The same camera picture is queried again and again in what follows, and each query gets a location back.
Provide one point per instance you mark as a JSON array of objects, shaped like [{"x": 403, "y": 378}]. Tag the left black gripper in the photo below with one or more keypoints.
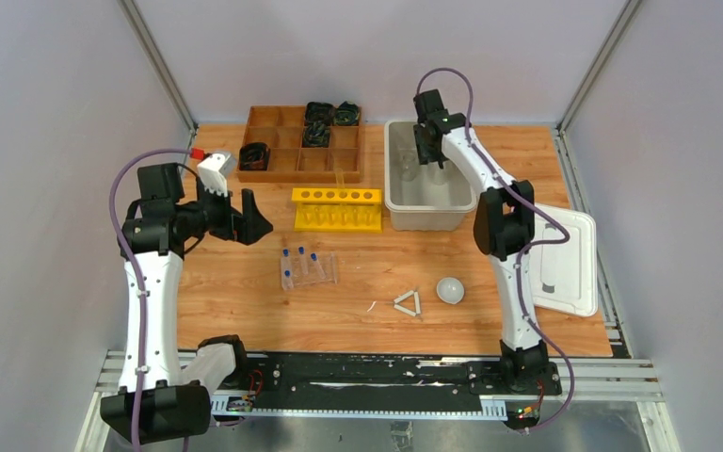
[{"x": 225, "y": 215}]

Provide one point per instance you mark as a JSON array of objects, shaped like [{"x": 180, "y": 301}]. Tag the white plastic bin lid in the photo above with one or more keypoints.
[{"x": 564, "y": 276}]

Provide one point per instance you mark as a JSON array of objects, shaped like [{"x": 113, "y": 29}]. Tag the white clay triangle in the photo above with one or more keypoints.
[{"x": 408, "y": 303}]

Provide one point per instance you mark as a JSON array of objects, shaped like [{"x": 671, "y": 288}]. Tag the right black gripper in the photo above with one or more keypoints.
[{"x": 426, "y": 155}]

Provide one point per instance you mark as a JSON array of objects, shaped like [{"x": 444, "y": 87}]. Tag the beige plastic bin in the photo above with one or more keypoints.
[{"x": 437, "y": 200}]

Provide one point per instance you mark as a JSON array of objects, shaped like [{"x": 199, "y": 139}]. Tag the clear glass test tube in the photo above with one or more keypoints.
[{"x": 340, "y": 178}]

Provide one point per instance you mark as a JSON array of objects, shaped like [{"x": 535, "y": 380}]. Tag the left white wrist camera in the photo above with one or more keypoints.
[{"x": 214, "y": 171}]

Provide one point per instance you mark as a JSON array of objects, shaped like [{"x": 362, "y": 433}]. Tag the yellow test tube rack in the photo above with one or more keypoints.
[{"x": 337, "y": 210}]

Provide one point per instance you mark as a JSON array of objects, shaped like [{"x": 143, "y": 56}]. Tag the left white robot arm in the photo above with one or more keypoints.
[{"x": 159, "y": 399}]

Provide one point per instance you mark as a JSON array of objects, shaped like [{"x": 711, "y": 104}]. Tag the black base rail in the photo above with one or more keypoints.
[{"x": 384, "y": 383}]

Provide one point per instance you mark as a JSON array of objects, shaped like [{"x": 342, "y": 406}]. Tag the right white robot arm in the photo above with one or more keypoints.
[{"x": 504, "y": 226}]

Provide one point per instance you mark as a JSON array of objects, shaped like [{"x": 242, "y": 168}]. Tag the clear plastic tube rack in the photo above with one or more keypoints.
[{"x": 328, "y": 262}]

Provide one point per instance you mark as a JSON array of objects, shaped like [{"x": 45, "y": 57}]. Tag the wooden compartment tray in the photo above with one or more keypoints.
[{"x": 301, "y": 144}]

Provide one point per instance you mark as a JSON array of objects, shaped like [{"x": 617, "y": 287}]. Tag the white round dish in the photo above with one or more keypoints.
[{"x": 450, "y": 290}]

